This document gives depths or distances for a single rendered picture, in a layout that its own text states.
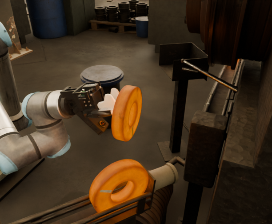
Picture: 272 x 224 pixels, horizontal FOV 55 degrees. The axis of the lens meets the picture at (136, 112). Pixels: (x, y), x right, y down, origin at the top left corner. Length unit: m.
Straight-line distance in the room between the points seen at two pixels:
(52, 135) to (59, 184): 0.84
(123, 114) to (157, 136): 1.35
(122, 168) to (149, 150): 1.24
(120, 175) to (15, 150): 0.38
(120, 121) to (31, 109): 0.33
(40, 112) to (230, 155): 0.57
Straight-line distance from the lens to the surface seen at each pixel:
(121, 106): 0.65
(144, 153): 1.83
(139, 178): 0.67
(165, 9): 3.42
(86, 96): 0.72
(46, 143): 0.89
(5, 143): 0.90
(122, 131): 0.66
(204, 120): 0.76
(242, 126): 0.64
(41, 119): 0.87
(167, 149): 1.86
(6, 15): 3.75
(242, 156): 0.55
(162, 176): 0.73
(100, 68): 2.02
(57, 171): 1.78
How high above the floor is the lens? 1.22
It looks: 33 degrees down
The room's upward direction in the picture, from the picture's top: straight up
